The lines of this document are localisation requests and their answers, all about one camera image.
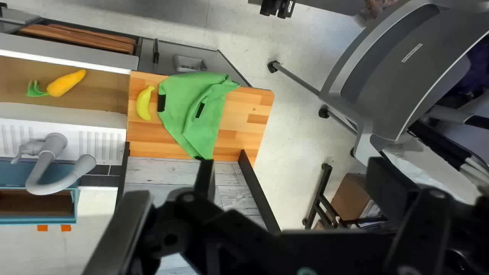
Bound black metal frame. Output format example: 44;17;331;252
118;142;283;236

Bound grey faucet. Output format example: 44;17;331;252
11;132;98;197

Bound yellow toy banana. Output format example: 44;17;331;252
134;84;157;123

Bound teal plastic bin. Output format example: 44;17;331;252
0;156;81;226

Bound brown wooden board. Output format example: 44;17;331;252
18;22;137;55

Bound green cloth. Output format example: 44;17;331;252
157;72;241;161

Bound white sink basin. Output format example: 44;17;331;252
0;48;140;167

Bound black metal stand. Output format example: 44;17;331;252
302;162;388;231

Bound brown cardboard box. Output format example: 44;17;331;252
312;173;379;231

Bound yellow toy corn green leaves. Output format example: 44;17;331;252
26;69;88;100

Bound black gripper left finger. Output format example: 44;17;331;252
81;159;226;275

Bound grey office chair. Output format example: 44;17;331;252
266;0;489;205

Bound wooden cutting board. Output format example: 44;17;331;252
125;71;275;164

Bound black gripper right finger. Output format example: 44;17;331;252
365;156;455;275

